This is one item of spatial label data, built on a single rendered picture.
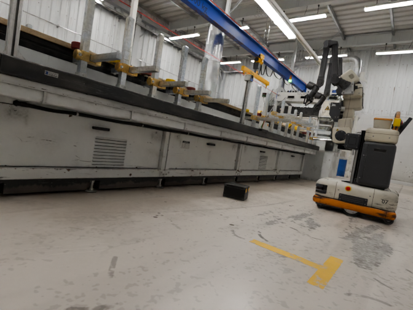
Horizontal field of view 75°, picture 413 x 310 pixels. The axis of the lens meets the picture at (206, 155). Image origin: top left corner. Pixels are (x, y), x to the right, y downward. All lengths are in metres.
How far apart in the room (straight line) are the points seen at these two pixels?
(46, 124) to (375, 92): 11.55
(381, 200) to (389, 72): 9.91
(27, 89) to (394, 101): 11.65
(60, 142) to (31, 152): 0.17
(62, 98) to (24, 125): 0.30
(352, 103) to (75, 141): 2.49
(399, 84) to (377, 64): 1.11
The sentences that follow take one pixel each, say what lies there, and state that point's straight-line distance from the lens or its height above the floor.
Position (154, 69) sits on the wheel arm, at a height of 0.82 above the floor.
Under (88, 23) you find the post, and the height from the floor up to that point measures 0.98.
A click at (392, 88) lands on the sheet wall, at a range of 12.24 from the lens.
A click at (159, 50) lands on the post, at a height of 1.02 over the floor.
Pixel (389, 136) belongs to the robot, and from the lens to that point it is 2.79.
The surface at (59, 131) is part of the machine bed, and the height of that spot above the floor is 0.38.
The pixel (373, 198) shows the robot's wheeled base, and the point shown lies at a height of 0.20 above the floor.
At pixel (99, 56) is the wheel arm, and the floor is 0.81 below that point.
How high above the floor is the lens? 0.47
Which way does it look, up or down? 3 degrees down
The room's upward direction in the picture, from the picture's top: 9 degrees clockwise
